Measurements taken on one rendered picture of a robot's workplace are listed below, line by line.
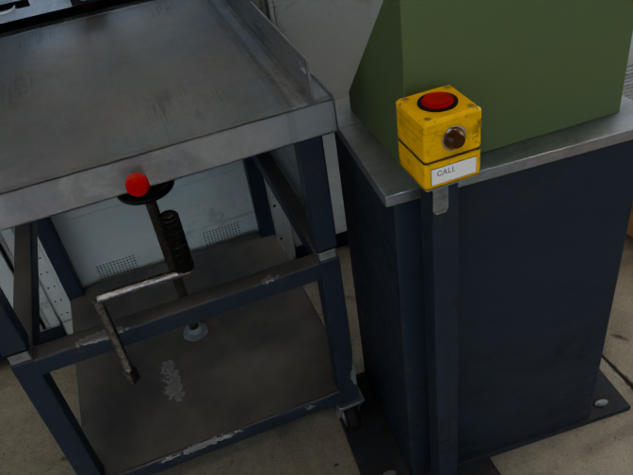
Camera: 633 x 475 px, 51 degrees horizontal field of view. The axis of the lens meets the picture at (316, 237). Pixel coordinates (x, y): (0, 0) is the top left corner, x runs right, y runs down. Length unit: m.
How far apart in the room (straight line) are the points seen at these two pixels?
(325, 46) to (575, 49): 0.82
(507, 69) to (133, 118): 0.56
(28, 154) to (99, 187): 0.13
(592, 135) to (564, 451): 0.75
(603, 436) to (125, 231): 1.26
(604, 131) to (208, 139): 0.59
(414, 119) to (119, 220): 1.14
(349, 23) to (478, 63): 0.81
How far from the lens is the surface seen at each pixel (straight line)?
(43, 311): 1.98
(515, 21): 0.96
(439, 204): 0.90
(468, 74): 0.95
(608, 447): 1.60
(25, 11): 1.63
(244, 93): 1.06
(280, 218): 1.92
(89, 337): 1.18
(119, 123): 1.07
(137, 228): 1.83
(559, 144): 1.05
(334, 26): 1.71
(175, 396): 1.52
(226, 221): 1.87
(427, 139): 0.81
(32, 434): 1.84
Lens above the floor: 1.29
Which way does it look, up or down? 38 degrees down
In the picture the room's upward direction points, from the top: 9 degrees counter-clockwise
